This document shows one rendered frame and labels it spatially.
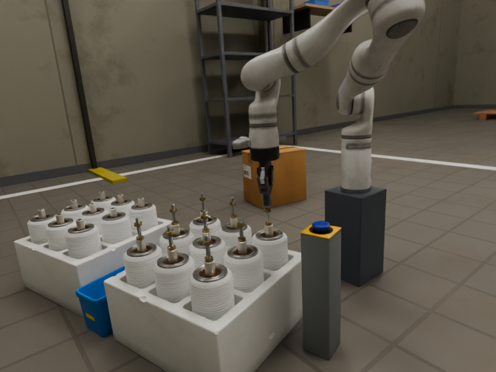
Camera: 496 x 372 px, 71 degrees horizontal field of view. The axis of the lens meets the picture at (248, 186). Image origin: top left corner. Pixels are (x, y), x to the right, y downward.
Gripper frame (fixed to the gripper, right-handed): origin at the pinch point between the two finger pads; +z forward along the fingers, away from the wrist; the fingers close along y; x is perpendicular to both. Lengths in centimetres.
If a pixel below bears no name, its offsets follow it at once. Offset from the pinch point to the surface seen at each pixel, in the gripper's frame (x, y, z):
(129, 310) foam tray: 32.4, -19.4, 22.3
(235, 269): 5.9, -15.4, 12.1
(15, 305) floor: 84, -4, 35
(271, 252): -1.3, -4.6, 12.8
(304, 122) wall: 7, 431, 19
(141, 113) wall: 163, 246, -15
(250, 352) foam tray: 1.9, -22.4, 28.8
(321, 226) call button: -13.9, -12.8, 2.2
